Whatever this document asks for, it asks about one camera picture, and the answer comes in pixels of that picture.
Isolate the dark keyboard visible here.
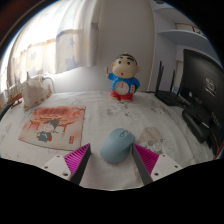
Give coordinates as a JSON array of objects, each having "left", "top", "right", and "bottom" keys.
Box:
[{"left": 0, "top": 103, "right": 14, "bottom": 122}]

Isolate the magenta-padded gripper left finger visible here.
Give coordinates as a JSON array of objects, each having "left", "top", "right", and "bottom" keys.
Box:
[{"left": 42, "top": 143, "right": 93, "bottom": 186}]

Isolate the black router with antennas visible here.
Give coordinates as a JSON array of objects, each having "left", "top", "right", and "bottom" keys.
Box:
[{"left": 154, "top": 60, "right": 188, "bottom": 107}]

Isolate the red cartoon print mouse pad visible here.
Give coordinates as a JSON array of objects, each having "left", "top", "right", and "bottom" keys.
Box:
[{"left": 18, "top": 105, "right": 87, "bottom": 152}]

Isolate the wooden model sailing ship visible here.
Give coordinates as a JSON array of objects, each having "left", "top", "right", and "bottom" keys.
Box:
[{"left": 4, "top": 74, "right": 24, "bottom": 109}]

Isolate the white printed tablecloth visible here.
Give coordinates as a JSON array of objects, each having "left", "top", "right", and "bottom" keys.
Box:
[{"left": 0, "top": 90, "right": 218, "bottom": 192}]

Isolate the white wall shelf unit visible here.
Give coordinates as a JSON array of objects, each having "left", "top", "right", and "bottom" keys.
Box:
[{"left": 152, "top": 0, "right": 222, "bottom": 95}]

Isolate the cartoon boy figure clock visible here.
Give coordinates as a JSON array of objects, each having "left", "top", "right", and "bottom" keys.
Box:
[{"left": 105, "top": 52, "right": 142, "bottom": 103}]

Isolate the black monitor stand base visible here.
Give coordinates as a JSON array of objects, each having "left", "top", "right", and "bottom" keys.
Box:
[{"left": 181, "top": 109, "right": 211, "bottom": 145}]

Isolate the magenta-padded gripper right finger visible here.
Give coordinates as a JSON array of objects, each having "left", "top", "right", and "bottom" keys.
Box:
[{"left": 131, "top": 143, "right": 184, "bottom": 186}]

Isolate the black computer monitor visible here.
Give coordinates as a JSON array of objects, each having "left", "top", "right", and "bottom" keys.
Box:
[{"left": 179, "top": 48, "right": 224, "bottom": 153}]

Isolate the light blue computer mouse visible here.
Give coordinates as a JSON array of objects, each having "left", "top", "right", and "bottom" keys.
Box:
[{"left": 99, "top": 127, "right": 136, "bottom": 164}]

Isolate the white star print curtain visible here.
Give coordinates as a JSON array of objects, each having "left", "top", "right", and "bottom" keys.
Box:
[{"left": 6, "top": 0, "right": 102, "bottom": 92}]

